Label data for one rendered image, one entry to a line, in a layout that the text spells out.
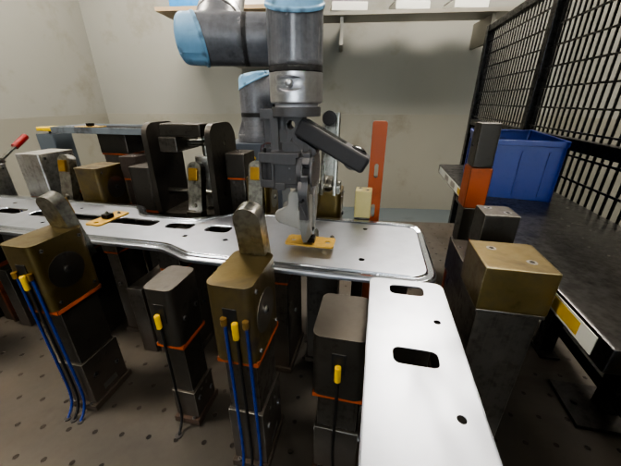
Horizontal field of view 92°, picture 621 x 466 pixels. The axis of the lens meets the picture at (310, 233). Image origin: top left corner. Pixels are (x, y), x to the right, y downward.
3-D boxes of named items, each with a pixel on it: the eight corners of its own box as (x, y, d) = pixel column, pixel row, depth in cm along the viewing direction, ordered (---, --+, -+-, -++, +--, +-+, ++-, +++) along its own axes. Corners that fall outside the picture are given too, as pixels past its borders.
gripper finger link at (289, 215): (279, 239, 52) (277, 187, 49) (311, 242, 51) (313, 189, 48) (273, 246, 49) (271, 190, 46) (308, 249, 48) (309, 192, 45)
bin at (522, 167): (470, 195, 72) (482, 139, 67) (461, 170, 98) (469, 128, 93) (553, 202, 66) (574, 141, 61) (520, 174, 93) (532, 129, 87)
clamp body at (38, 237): (56, 421, 55) (-31, 252, 41) (108, 369, 66) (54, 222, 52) (86, 428, 54) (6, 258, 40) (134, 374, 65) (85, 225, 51)
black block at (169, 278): (164, 437, 53) (123, 300, 41) (196, 389, 61) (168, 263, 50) (192, 444, 52) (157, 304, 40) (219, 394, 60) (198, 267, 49)
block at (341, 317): (305, 495, 45) (304, 352, 33) (320, 420, 56) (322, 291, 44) (354, 508, 44) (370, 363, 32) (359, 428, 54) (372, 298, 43)
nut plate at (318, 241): (284, 244, 51) (284, 238, 51) (289, 235, 55) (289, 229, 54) (333, 249, 50) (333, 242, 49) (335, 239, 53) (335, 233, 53)
